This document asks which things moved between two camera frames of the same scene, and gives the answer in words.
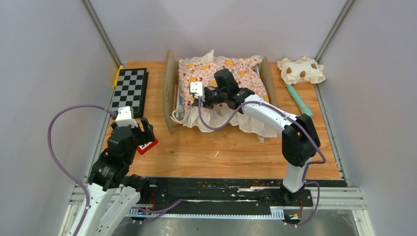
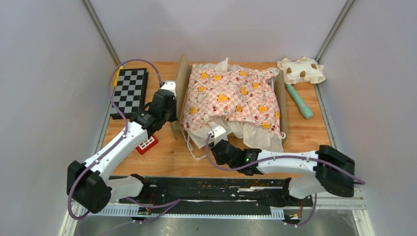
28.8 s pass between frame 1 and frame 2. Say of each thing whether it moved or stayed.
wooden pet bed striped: moved
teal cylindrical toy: stayed
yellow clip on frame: stayed
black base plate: stayed
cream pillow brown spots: stayed
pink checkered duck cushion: moved
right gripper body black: moved
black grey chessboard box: stayed
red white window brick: stayed
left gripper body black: moved
